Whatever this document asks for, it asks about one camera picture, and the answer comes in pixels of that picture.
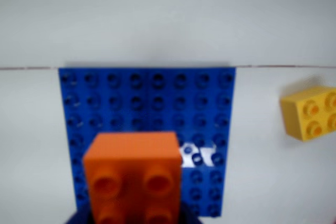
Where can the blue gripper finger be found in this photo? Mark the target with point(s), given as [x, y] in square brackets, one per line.
[81, 217]
[187, 216]

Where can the orange 2x4 toy brick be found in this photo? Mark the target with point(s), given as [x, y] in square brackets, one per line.
[134, 171]

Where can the blue 8x8 stud baseplate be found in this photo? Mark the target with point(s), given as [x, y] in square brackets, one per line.
[147, 103]

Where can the yellow 2x2 toy brick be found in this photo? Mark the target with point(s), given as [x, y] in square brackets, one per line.
[307, 113]

